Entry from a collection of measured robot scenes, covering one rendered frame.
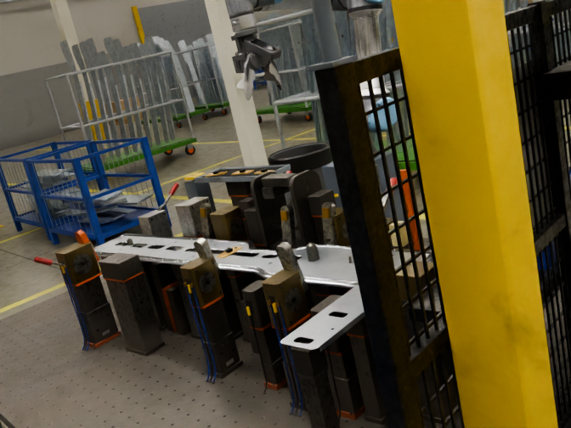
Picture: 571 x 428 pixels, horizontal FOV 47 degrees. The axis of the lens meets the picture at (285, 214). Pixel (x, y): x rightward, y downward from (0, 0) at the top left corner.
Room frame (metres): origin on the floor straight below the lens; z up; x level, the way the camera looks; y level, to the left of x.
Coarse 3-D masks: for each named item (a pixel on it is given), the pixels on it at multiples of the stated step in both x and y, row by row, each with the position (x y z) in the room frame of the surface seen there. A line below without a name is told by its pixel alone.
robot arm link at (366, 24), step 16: (352, 0) 2.27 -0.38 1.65; (368, 0) 2.23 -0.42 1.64; (352, 16) 2.29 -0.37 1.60; (368, 16) 2.26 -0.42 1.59; (368, 32) 2.25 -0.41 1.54; (368, 48) 2.25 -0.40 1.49; (368, 96) 2.23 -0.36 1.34; (384, 112) 2.21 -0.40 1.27; (368, 128) 2.25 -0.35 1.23; (384, 128) 2.22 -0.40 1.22
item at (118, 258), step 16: (112, 256) 2.08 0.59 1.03; (128, 256) 2.04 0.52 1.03; (112, 272) 2.02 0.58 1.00; (128, 272) 2.01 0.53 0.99; (112, 288) 2.05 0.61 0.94; (128, 288) 2.00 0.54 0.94; (144, 288) 2.04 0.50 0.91; (128, 304) 2.00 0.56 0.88; (144, 304) 2.03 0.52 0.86; (128, 320) 2.02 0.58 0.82; (144, 320) 2.01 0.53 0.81; (128, 336) 2.05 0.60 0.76; (144, 336) 2.00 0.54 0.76; (160, 336) 2.04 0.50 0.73; (144, 352) 1.99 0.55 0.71
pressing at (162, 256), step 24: (120, 240) 2.40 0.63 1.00; (144, 240) 2.31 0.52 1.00; (168, 240) 2.24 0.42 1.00; (192, 240) 2.17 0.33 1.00; (216, 240) 2.09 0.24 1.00; (240, 240) 2.02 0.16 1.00; (240, 264) 1.79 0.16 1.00; (264, 264) 1.75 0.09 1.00; (312, 264) 1.66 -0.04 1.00; (336, 264) 1.61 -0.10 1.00
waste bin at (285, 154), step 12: (300, 144) 5.29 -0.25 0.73; (312, 144) 5.24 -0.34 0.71; (324, 144) 5.13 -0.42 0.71; (276, 156) 5.17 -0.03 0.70; (288, 156) 5.24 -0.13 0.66; (300, 156) 4.81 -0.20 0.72; (312, 156) 4.81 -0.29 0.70; (324, 156) 4.87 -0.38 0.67; (300, 168) 4.81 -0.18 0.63; (312, 168) 4.81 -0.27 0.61; (324, 180) 4.87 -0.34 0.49; (288, 192) 4.89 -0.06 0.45; (288, 204) 4.92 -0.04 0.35
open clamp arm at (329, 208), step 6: (324, 204) 1.85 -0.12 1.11; (330, 204) 1.83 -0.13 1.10; (324, 210) 1.84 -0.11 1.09; (330, 210) 1.83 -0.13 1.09; (324, 216) 1.83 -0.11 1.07; (330, 216) 1.83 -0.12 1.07; (324, 222) 1.84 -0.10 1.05; (330, 222) 1.83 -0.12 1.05; (324, 228) 1.84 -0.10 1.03; (330, 228) 1.82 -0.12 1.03; (324, 234) 1.84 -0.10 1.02; (330, 234) 1.82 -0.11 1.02; (324, 240) 1.84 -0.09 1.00; (330, 240) 1.82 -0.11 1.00; (336, 240) 1.82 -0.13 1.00
